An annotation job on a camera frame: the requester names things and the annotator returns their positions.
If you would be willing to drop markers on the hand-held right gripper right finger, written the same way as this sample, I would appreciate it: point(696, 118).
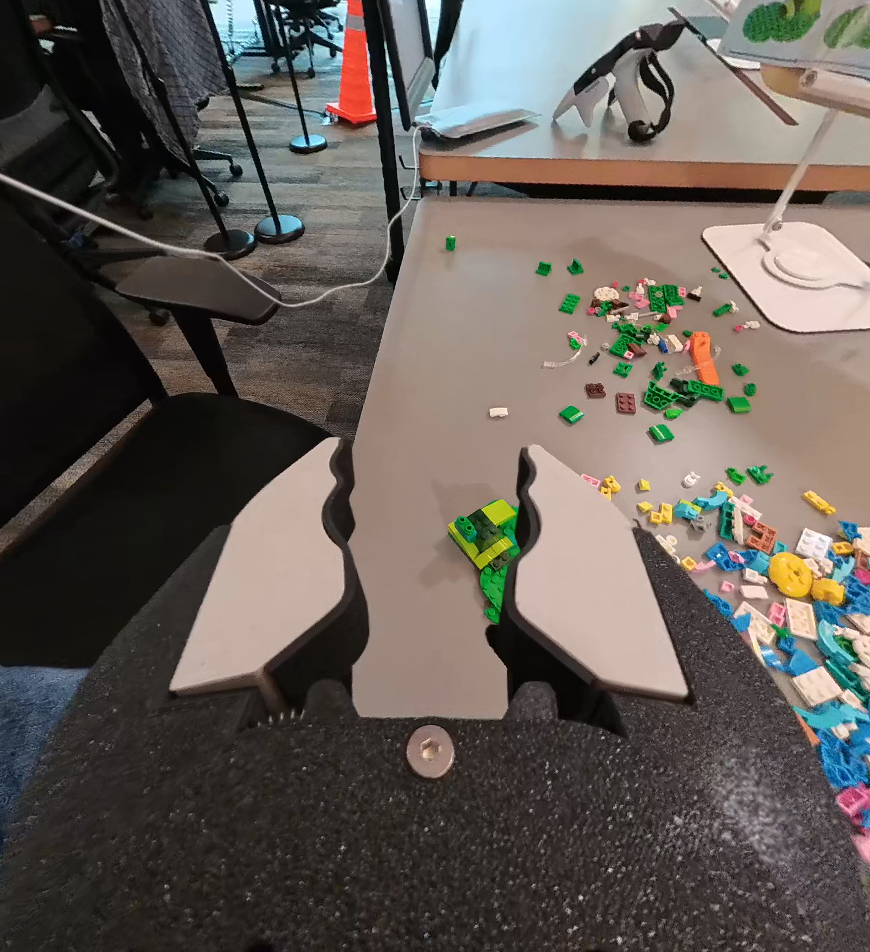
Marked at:
point(591, 595)

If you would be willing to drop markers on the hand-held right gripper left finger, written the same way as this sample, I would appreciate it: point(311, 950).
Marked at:
point(271, 595)

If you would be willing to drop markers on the green toy brick model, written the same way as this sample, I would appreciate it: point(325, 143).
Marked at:
point(487, 535)

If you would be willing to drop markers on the pile of colourful toy bricks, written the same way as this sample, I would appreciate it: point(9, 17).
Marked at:
point(836, 632)

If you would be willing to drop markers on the instruction booklet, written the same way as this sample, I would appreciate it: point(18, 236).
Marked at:
point(792, 30)

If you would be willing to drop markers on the scattered pink yellow toy bricks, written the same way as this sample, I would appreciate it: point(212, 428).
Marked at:
point(606, 485)

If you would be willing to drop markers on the clear curved toy piece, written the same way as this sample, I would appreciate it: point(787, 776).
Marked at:
point(565, 361)

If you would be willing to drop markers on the orange brick separator tool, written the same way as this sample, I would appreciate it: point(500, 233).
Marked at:
point(705, 357)

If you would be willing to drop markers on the scatter of green toy bricks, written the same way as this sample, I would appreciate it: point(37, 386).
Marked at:
point(658, 297)

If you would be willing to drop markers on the person's jeans leg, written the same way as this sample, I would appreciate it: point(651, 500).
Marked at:
point(3, 744)

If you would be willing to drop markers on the black mesh office chair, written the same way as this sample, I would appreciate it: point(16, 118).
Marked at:
point(33, 372)

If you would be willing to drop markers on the black stanchion pole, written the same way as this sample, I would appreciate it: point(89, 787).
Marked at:
point(230, 244)
point(308, 143)
point(280, 229)

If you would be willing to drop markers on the white acrylic stand base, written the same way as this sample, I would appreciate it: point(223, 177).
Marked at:
point(814, 297)

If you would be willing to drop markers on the grey wooden-edged table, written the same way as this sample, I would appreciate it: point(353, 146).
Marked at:
point(554, 160)

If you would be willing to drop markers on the black metal pole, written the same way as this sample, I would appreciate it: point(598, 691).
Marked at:
point(386, 149)

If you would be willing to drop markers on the white flat device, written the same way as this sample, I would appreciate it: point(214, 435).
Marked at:
point(479, 120)

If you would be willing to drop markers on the spare hand-held gripper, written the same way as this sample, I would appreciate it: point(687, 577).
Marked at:
point(632, 97)

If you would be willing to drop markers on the orange traffic cone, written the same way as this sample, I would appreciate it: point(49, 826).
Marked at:
point(357, 74)

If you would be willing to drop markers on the grey checked garment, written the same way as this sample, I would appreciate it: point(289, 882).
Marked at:
point(167, 59)

